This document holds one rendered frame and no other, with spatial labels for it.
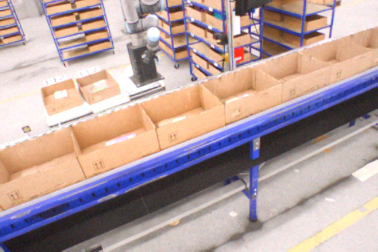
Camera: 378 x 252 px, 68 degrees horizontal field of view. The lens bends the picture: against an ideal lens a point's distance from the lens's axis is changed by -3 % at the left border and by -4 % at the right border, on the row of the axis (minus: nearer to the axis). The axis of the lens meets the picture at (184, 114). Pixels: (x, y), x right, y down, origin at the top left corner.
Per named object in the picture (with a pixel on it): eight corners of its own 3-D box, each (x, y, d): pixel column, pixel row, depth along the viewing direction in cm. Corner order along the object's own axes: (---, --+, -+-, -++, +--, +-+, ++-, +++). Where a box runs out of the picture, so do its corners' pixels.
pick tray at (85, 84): (108, 78, 272) (105, 69, 266) (121, 94, 243) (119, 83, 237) (78, 88, 261) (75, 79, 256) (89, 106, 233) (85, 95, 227)
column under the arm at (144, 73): (127, 77, 269) (119, 43, 251) (153, 69, 277) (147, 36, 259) (137, 88, 249) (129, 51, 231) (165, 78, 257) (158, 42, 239)
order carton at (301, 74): (296, 73, 210) (298, 51, 200) (328, 88, 187) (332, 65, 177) (252, 88, 198) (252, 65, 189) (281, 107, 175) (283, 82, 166)
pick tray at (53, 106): (75, 87, 265) (71, 78, 259) (83, 105, 235) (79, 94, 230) (44, 97, 255) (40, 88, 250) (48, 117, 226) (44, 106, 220)
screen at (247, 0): (265, 32, 263) (271, -37, 228) (282, 36, 252) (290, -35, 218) (233, 49, 237) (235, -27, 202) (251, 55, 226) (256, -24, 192)
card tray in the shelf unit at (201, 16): (187, 14, 357) (186, 6, 352) (209, 9, 365) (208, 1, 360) (201, 21, 325) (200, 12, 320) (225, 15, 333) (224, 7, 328)
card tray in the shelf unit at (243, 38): (206, 40, 330) (206, 31, 324) (229, 34, 339) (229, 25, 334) (226, 50, 298) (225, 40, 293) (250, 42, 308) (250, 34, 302)
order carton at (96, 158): (144, 127, 175) (138, 103, 166) (161, 155, 152) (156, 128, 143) (79, 150, 164) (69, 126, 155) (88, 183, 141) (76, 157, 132)
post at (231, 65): (235, 75, 265) (232, -29, 217) (238, 77, 261) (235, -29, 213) (224, 79, 262) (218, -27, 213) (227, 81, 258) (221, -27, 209)
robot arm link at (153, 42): (160, 26, 208) (160, 37, 205) (158, 36, 220) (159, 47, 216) (146, 26, 207) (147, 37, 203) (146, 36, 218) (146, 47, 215)
